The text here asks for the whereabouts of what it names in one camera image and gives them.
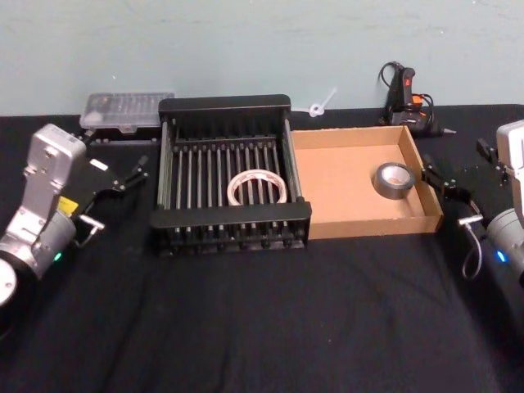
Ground clear plastic case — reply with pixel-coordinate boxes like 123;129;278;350
79;92;176;147

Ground shallow brown cardboard tray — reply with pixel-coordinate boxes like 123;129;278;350
291;125;445;241

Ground black table cloth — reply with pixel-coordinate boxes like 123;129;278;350
0;104;524;393

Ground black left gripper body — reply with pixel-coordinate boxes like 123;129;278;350
56;153;124;219

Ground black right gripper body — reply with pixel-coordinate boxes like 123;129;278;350
441;162;515;224

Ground plain pale wall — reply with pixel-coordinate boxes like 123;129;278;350
0;0;524;120

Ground black corded tool red switch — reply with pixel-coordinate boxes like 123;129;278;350
378;61;456;138

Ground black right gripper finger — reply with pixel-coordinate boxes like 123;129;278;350
476;138;511;183
421;154;458;198

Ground black rack with steel bars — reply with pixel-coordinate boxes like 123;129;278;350
149;93;313;258

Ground roll of silver tape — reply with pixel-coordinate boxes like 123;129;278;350
371;162;417;201

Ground roll of white tape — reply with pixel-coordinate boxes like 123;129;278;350
227;169;287;206

